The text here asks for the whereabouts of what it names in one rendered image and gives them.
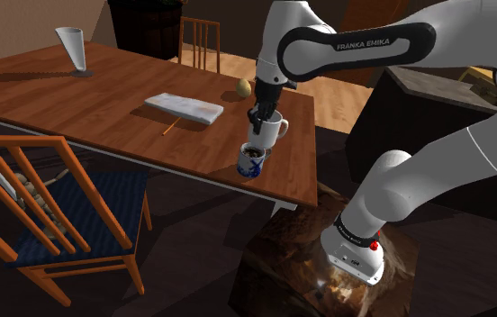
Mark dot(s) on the orange pencil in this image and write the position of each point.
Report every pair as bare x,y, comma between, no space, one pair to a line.
171,127

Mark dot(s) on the wooden chair with blue seat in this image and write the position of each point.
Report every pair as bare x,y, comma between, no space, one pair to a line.
86,206

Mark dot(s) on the yellow potato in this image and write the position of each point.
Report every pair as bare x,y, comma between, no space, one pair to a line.
243,87

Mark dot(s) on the patterned robot stand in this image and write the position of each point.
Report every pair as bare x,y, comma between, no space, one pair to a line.
288,263

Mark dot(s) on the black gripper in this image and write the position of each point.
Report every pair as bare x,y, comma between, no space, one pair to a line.
268,93

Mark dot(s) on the dark barrel planter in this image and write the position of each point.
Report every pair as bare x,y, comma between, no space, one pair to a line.
145,28

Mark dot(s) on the wooden slat chair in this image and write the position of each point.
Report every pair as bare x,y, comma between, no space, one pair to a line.
200,41

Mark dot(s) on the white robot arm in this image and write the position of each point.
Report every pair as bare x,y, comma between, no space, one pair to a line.
411,175

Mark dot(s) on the dark cabinet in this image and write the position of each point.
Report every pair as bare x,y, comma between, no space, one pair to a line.
406,118

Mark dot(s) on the wooden dining table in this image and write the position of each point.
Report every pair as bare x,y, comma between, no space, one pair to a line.
112,83

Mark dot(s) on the blue and white mug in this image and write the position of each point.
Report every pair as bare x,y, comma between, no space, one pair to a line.
250,163

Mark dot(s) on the white cone vase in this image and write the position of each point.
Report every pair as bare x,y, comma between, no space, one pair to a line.
74,46

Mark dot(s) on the wooden jointed figure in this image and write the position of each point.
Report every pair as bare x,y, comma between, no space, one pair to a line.
33,197

